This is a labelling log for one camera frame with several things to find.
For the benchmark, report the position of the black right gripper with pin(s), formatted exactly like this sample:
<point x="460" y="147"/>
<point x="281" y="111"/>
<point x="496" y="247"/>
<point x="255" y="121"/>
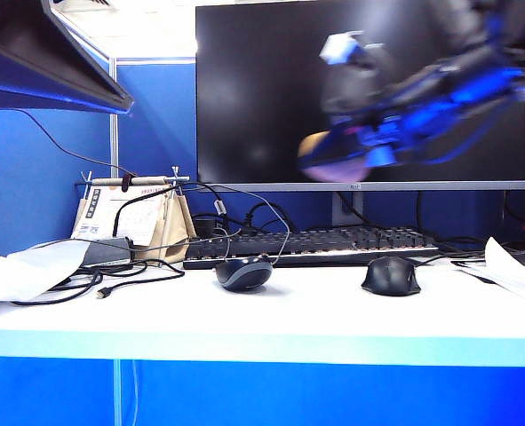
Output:
<point x="457" y="93"/>

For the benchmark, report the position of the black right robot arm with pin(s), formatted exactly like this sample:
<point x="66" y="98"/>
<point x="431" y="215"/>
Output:
<point x="466" y="22"/>

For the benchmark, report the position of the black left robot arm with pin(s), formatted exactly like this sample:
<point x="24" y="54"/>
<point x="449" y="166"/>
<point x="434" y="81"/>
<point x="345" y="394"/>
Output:
<point x="44" y="57"/>

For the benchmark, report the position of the black upright computer mouse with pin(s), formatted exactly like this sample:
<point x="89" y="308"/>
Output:
<point x="391" y="275"/>

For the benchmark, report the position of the black grey upside-down mouse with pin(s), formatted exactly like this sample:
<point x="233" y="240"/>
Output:
<point x="244" y="275"/>

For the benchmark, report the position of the large black silver-trim monitor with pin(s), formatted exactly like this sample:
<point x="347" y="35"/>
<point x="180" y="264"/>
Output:
<point x="262" y="89"/>

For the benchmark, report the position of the black mechanical keyboard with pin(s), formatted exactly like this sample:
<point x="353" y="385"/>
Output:
<point x="324" y="244"/>

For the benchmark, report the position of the small round black device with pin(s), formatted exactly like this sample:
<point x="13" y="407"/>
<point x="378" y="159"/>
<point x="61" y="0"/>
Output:
<point x="204" y="225"/>

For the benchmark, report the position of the white printed paper sheet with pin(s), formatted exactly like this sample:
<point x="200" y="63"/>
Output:
<point x="506" y="270"/>

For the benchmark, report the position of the brown paper bag with receipt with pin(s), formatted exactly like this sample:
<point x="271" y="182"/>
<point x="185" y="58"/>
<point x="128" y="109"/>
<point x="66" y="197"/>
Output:
<point x="173" y="231"/>

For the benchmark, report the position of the wooden rod with metal clips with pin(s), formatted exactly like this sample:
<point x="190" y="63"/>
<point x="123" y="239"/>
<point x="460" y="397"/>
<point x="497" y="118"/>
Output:
<point x="146" y="180"/>

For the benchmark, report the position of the dark grey power adapter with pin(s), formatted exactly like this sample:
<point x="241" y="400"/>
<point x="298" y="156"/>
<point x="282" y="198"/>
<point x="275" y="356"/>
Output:
<point x="106" y="253"/>

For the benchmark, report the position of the white curled paper sheet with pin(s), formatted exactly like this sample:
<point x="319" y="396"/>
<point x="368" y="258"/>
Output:
<point x="26" y="270"/>

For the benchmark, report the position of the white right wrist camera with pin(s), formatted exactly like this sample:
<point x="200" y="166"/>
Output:
<point x="342" y="46"/>

